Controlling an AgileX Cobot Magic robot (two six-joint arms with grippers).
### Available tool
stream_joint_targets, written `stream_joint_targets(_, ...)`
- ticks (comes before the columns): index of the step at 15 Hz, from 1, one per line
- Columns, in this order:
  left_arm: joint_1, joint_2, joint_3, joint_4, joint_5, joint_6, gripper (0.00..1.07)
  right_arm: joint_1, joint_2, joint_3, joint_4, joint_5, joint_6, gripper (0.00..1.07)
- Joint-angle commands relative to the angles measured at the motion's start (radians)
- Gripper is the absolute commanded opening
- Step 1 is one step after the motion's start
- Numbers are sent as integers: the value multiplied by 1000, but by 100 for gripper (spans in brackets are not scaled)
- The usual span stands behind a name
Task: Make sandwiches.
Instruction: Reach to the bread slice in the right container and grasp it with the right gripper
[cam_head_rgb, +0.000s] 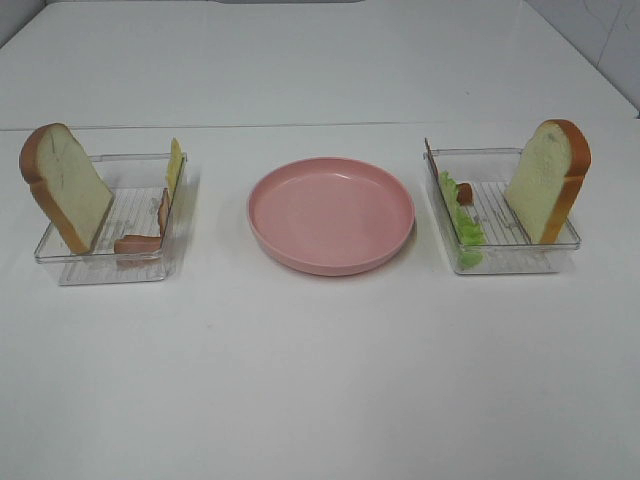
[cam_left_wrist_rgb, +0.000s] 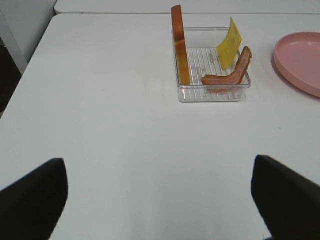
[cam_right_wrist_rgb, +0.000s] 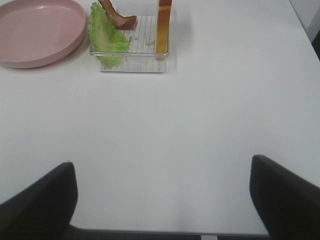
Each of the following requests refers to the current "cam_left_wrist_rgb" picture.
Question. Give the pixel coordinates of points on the upright bread slice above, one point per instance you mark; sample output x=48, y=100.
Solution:
x=180, y=45

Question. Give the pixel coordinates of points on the pink round plate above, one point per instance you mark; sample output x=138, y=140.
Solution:
x=297, y=58

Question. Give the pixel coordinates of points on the bacon strip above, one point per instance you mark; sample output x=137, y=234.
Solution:
x=236, y=76

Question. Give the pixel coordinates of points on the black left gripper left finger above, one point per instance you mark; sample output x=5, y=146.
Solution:
x=31, y=206

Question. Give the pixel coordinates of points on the yellow cheese slice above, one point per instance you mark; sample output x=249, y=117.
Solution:
x=228, y=48

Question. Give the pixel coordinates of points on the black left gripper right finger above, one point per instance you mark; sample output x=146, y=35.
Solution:
x=288, y=203

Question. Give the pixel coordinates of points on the clear plastic left bin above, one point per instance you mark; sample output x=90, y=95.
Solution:
x=201, y=43

